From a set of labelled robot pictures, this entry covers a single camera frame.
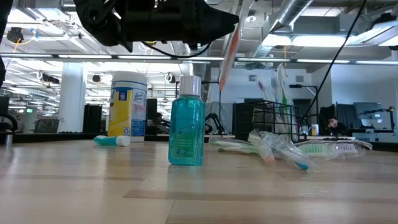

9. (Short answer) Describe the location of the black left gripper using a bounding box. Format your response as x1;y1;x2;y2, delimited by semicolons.
123;0;240;53

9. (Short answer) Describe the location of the orange toothbrush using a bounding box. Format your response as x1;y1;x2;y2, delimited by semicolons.
217;0;254;92
248;129;277;166

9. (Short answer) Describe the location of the teal mouthwash bottle white cap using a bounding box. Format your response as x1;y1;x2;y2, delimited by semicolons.
167;75;206;167
93;134;131;147

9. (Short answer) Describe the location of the Lysol disinfecting wipes canister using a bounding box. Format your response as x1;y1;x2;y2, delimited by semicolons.
107;70;149;143

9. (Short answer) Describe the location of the black cabinet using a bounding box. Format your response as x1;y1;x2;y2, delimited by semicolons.
82;104;103;134

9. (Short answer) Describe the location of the white round pillar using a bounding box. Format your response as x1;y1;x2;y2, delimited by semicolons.
58;63;87;134

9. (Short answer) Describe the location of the computer monitor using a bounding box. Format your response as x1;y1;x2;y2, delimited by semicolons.
353;101;384;128

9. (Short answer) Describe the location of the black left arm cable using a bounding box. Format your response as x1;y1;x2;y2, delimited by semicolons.
140;39;216;60

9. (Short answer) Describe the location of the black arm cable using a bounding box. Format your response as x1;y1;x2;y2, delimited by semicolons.
140;39;216;60
298;0;368;123

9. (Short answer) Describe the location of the silver smooth air duct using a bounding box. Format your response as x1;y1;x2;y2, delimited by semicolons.
248;0;315;60

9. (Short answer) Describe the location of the black wire basket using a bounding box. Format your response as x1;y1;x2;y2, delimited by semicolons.
232;100;301;142

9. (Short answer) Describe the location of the black stand frame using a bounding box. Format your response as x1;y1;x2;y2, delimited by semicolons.
274;84;320;131

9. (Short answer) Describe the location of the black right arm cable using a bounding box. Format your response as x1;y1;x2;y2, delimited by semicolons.
298;0;368;123

